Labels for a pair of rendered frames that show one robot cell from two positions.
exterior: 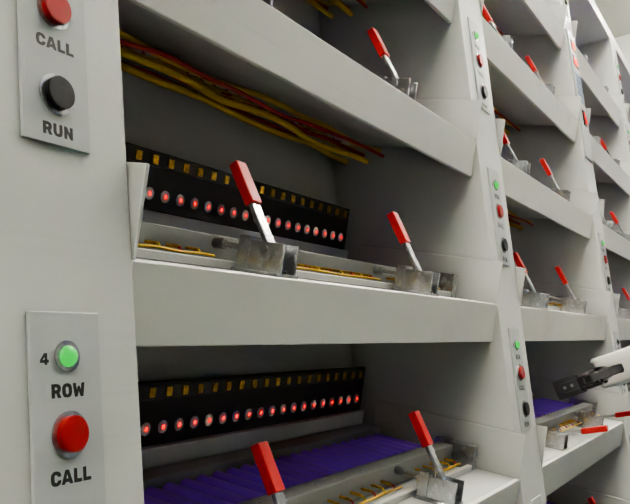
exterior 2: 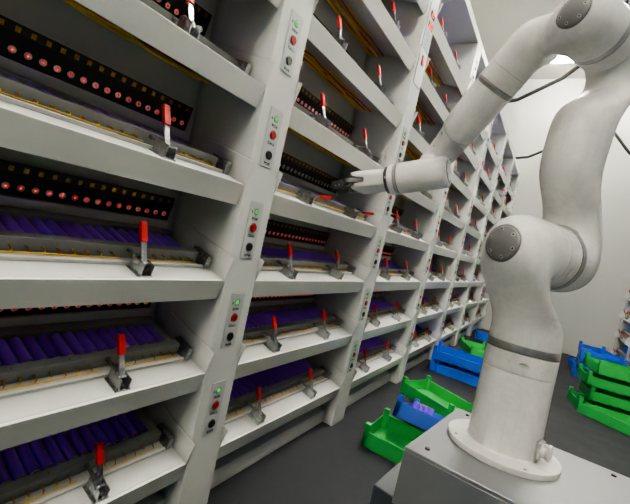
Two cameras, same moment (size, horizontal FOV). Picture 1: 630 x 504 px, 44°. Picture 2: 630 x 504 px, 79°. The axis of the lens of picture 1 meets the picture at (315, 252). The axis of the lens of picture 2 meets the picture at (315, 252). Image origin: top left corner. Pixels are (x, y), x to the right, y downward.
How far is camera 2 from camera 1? 0.46 m
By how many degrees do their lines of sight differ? 13
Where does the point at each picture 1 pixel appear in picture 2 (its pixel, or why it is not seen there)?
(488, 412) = (243, 147)
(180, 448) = not seen: outside the picture
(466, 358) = (243, 115)
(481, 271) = (264, 66)
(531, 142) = (388, 66)
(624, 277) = not seen: hidden behind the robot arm
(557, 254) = (378, 132)
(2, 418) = not seen: outside the picture
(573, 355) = not seen: hidden behind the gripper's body
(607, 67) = (470, 59)
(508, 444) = (245, 165)
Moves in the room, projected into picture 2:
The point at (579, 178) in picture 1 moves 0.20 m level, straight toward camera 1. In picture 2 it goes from (404, 92) to (394, 65)
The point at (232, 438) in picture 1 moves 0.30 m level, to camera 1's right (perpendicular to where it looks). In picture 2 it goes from (49, 79) to (231, 117)
